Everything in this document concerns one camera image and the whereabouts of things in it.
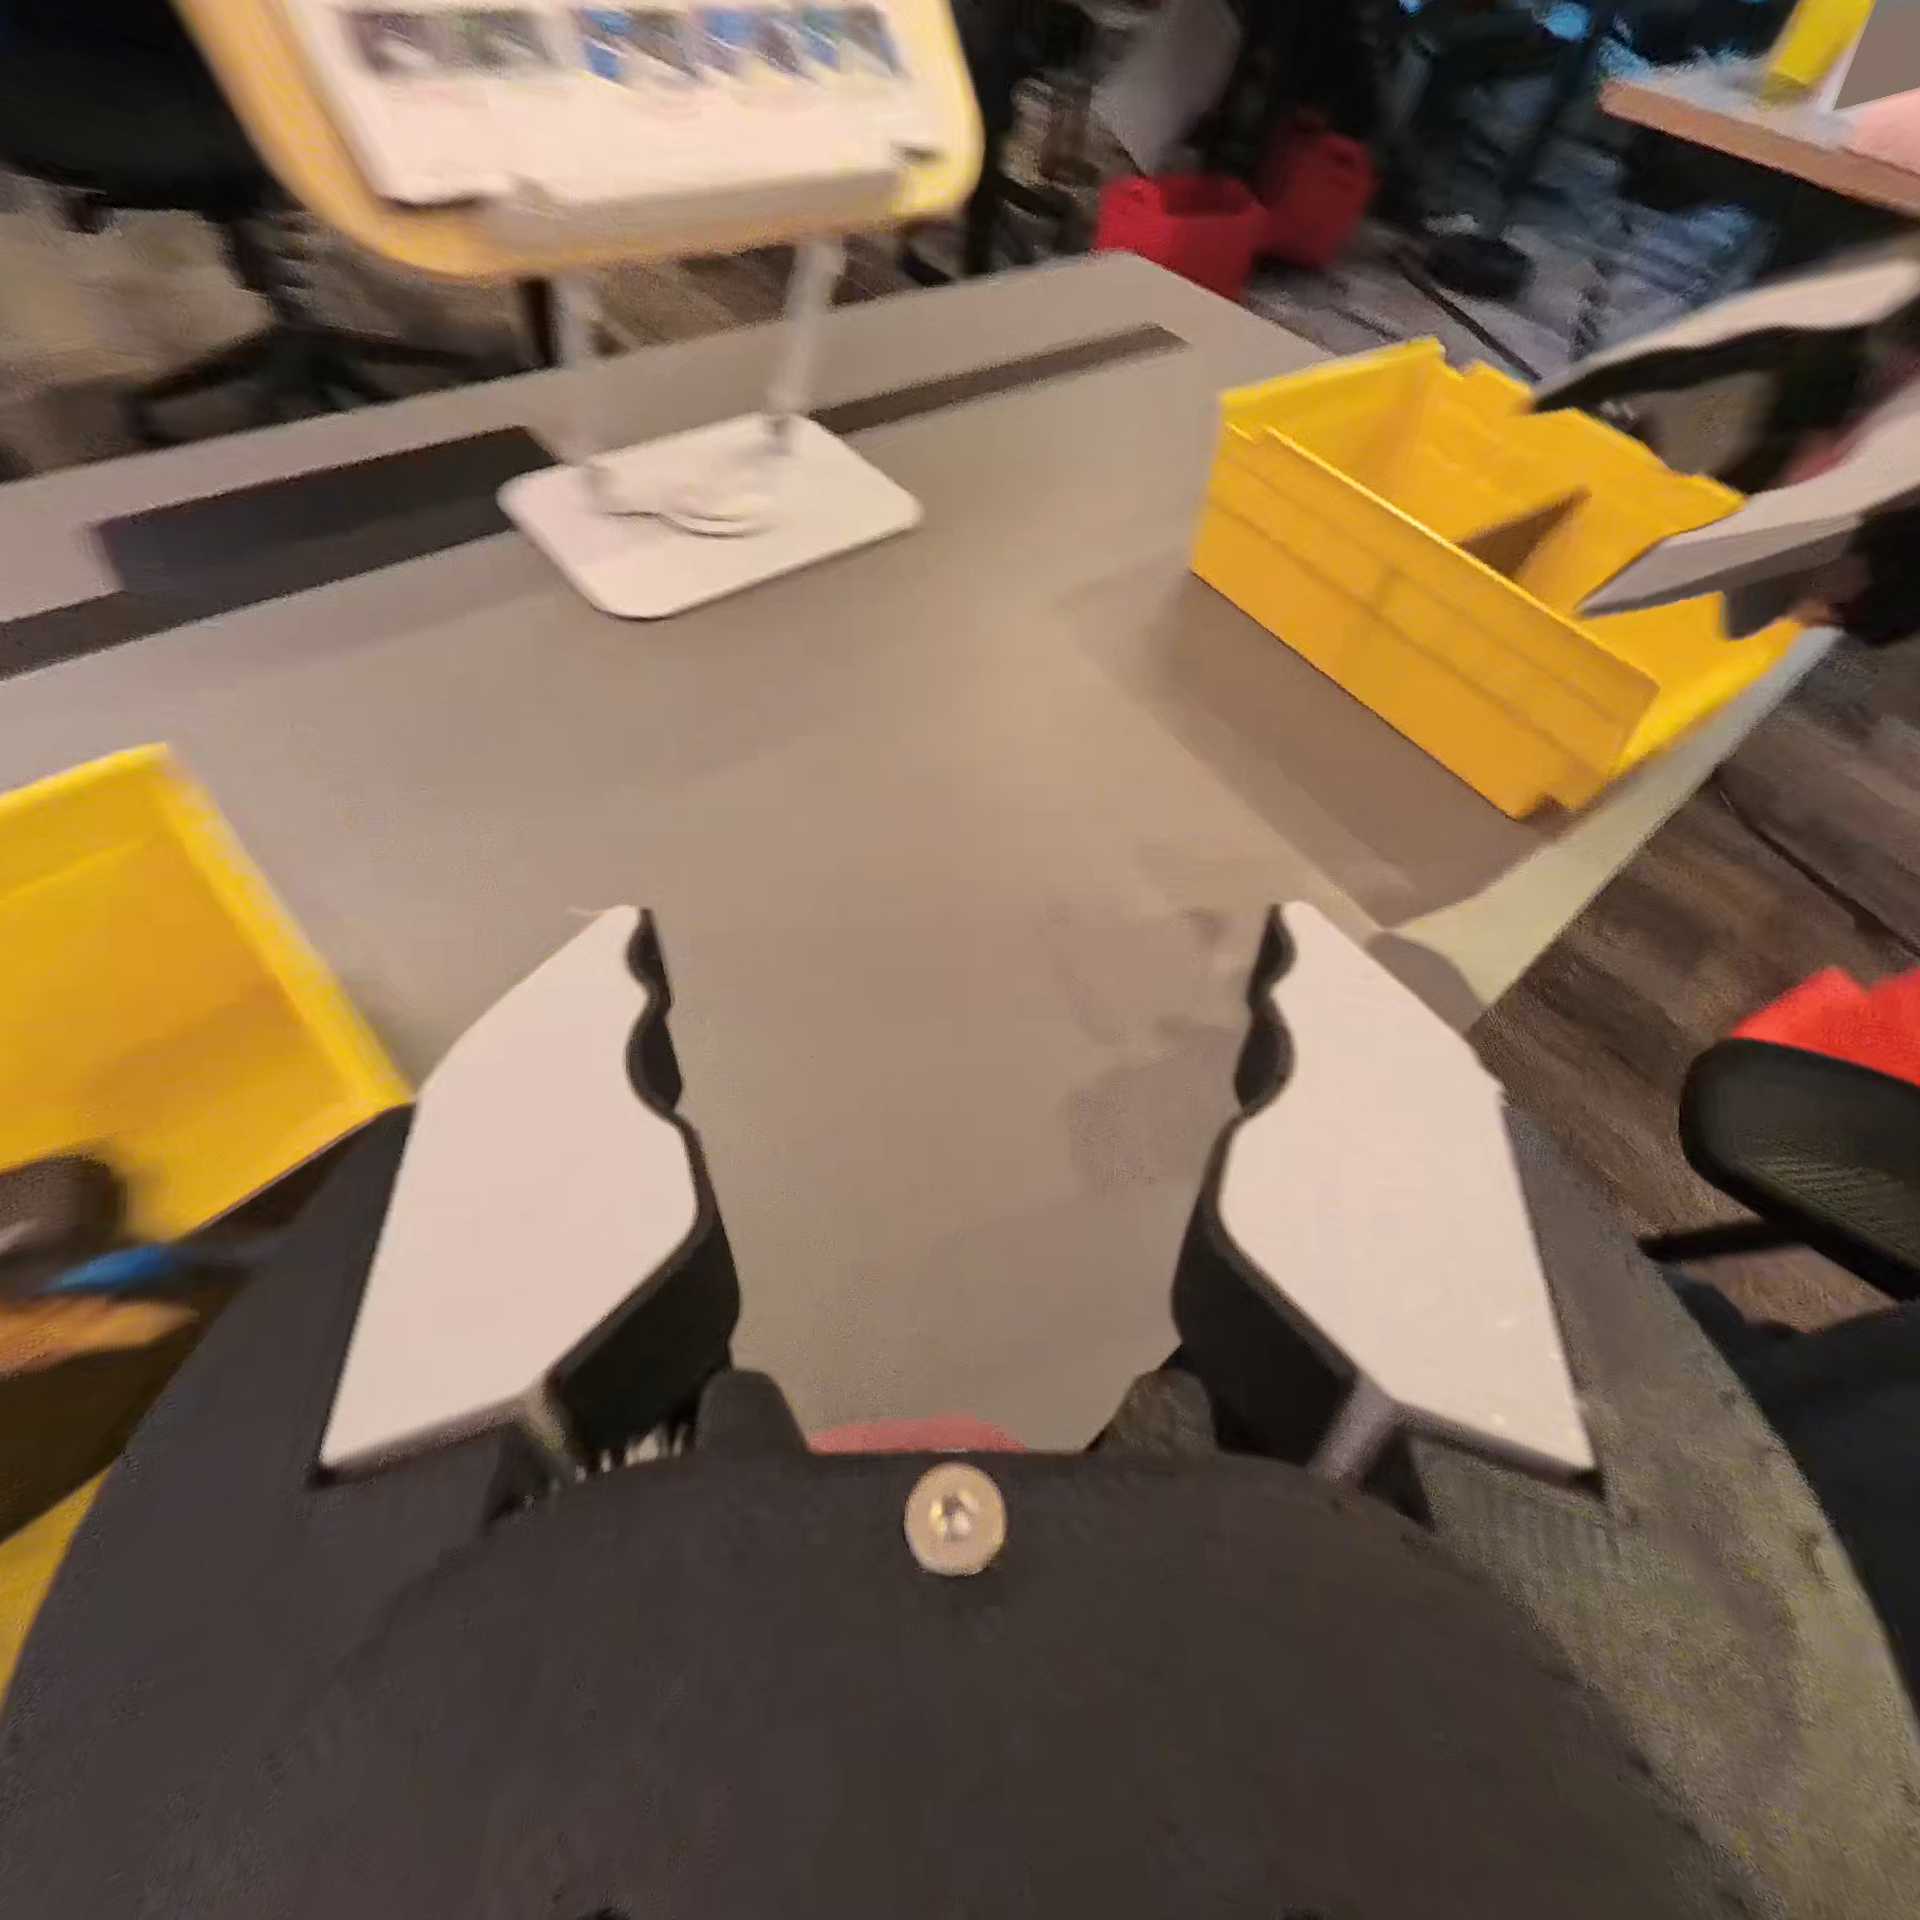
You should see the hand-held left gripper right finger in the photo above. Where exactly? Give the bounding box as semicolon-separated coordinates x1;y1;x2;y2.
1174;900;1595;1487

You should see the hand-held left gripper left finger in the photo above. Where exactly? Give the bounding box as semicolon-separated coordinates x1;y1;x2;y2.
319;903;741;1478

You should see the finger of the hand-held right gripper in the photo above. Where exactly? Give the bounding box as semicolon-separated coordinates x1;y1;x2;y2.
1527;240;1920;413
1574;439;1920;639

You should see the yellow plastic bin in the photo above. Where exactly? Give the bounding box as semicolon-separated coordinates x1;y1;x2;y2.
0;743;415;1695
1189;335;1806;824

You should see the wooden office desk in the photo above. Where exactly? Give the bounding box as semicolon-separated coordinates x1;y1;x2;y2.
1598;76;1920;215

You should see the small yellow desk bin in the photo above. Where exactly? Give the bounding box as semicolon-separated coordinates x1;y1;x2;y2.
1762;0;1882;103

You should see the black mesh office chair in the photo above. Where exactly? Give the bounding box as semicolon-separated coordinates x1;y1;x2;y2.
1641;1039;1920;1304

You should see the instruction board on white stand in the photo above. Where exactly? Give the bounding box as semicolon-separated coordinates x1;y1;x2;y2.
171;0;988;622

